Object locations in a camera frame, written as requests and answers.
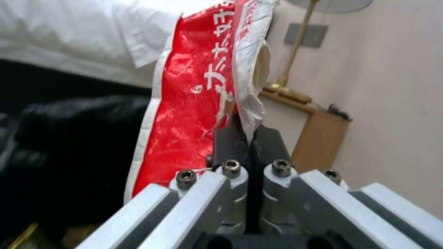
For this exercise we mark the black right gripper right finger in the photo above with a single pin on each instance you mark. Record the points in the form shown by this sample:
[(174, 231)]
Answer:
[(311, 205)]

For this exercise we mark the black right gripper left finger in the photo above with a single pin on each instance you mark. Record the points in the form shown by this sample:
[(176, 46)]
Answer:
[(193, 207)]

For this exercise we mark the red and white snack bag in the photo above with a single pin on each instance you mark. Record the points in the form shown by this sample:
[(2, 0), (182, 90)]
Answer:
[(193, 98)]

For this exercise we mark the black plastic trash bag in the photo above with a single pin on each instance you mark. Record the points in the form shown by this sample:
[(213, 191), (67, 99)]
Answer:
[(72, 155)]

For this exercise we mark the wooden nightstand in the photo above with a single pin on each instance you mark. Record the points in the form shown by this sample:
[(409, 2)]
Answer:
[(322, 135)]

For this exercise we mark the brass table lamp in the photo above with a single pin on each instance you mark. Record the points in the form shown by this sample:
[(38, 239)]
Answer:
[(294, 57)]

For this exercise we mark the white bed sheet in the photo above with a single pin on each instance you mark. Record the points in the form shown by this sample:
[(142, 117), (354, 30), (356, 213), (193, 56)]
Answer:
[(76, 33)]

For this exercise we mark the grey wall switch panel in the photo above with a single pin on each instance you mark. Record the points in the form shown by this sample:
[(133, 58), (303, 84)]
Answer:
[(306, 35)]

